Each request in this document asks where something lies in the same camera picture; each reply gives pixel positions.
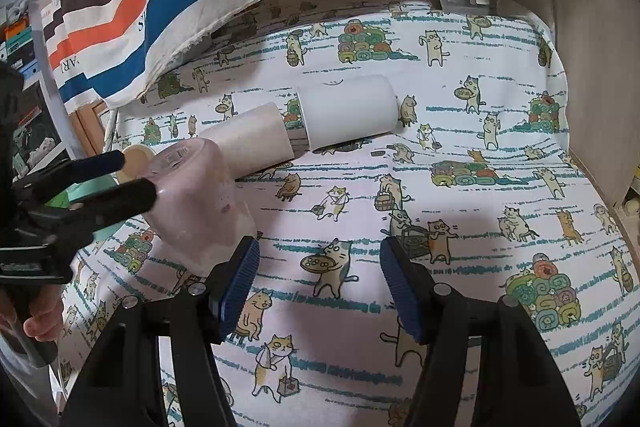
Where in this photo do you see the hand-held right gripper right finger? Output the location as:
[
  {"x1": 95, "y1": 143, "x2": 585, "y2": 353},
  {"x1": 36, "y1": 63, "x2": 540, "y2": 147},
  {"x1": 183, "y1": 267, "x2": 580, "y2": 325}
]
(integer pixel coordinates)
[{"x1": 380, "y1": 237, "x2": 583, "y2": 427}]

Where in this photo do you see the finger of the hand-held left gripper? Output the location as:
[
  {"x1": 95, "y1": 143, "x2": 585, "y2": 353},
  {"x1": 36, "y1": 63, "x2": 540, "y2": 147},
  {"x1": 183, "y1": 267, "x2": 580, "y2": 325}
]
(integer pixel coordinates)
[
  {"x1": 20, "y1": 178, "x2": 158, "y2": 239},
  {"x1": 12, "y1": 150, "x2": 127, "y2": 198}
]

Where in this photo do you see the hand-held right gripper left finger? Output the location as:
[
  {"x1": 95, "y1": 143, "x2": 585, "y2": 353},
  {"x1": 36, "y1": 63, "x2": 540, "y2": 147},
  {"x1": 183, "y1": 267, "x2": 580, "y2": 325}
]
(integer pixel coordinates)
[{"x1": 59, "y1": 234, "x2": 261, "y2": 427}]

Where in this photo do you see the small cream cup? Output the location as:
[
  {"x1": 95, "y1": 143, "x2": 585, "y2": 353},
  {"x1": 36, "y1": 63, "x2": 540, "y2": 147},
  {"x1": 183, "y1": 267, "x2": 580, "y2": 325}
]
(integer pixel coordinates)
[{"x1": 115, "y1": 144, "x2": 157, "y2": 186}]

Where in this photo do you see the pink mug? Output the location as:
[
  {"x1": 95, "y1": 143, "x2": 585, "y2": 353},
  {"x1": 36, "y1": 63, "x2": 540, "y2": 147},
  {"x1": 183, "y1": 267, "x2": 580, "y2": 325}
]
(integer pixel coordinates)
[{"x1": 144, "y1": 139, "x2": 259, "y2": 276}]

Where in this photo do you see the beige cylindrical cup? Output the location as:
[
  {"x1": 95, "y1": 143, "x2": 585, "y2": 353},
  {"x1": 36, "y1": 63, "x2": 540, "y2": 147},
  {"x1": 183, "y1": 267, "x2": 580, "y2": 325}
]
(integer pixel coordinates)
[{"x1": 199, "y1": 102, "x2": 296, "y2": 182}]

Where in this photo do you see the white cylindrical cup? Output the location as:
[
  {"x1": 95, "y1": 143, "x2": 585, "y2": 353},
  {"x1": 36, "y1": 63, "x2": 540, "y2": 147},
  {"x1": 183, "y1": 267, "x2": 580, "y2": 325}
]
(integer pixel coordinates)
[{"x1": 296, "y1": 74, "x2": 400, "y2": 154}]

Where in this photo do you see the person's left hand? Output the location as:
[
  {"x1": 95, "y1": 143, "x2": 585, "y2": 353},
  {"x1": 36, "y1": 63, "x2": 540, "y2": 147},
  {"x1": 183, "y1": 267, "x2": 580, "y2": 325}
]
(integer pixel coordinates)
[{"x1": 0, "y1": 286, "x2": 64, "y2": 344}]

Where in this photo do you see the brown wooden cabinet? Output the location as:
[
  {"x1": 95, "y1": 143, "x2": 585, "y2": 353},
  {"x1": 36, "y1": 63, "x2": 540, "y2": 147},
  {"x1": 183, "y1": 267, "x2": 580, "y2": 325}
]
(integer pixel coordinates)
[{"x1": 69, "y1": 99, "x2": 114, "y2": 158}]

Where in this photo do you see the cat printed blanket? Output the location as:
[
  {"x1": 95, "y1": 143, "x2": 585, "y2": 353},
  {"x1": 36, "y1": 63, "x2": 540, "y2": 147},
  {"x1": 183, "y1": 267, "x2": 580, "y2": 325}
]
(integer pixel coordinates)
[{"x1": 50, "y1": 0, "x2": 640, "y2": 427}]

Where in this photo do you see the stack of shoe boxes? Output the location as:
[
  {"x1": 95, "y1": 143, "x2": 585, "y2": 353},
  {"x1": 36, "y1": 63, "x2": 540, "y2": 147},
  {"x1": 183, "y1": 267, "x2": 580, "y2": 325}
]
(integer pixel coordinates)
[{"x1": 0, "y1": 0, "x2": 42, "y2": 74}]

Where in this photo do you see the wooden side panel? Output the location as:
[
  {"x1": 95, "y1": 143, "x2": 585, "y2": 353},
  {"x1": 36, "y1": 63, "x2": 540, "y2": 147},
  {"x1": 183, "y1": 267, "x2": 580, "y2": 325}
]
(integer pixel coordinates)
[{"x1": 542, "y1": 0, "x2": 640, "y2": 208}]

